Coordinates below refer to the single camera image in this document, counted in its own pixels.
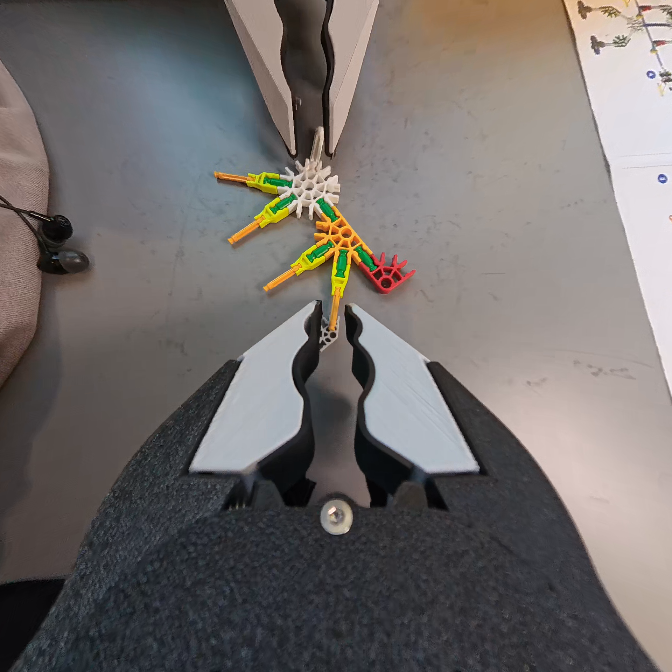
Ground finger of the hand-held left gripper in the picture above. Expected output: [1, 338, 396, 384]
[321, 0, 380, 156]
[225, 0, 300, 156]

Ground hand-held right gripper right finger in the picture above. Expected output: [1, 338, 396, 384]
[344, 303, 481, 509]

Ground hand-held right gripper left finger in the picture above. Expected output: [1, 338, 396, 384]
[188, 301, 323, 507]

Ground colourful construction toy model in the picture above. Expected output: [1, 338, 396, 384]
[214, 126, 417, 329]

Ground grey desk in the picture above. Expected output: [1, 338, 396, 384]
[0, 0, 672, 672]

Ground white folded instruction sheet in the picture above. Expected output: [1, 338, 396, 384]
[563, 0, 672, 397]

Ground beige jacket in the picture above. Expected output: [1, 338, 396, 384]
[0, 59, 51, 390]

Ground black wired earphones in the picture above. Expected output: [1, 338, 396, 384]
[0, 194, 90, 275]

